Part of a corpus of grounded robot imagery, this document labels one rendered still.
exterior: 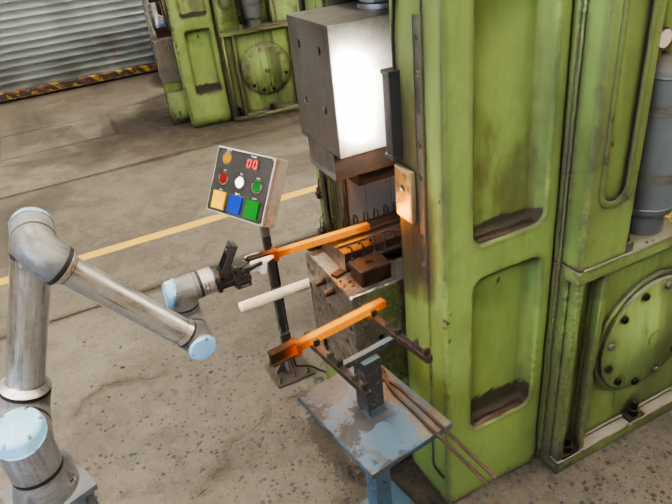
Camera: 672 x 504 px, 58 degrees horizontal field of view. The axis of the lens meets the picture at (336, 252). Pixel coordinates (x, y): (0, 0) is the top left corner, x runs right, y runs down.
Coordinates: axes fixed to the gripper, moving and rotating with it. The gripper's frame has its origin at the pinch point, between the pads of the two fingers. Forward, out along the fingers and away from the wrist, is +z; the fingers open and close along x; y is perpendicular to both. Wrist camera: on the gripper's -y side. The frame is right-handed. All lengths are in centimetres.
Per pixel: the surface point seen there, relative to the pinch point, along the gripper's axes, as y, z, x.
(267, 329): 105, 17, -97
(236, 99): 84, 127, -470
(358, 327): 26.5, 20.3, 22.0
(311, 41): -66, 26, 0
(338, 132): -40.4, 25.7, 12.3
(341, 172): -24.9, 27.3, 7.3
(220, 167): -8, 5, -68
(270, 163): -13, 20, -44
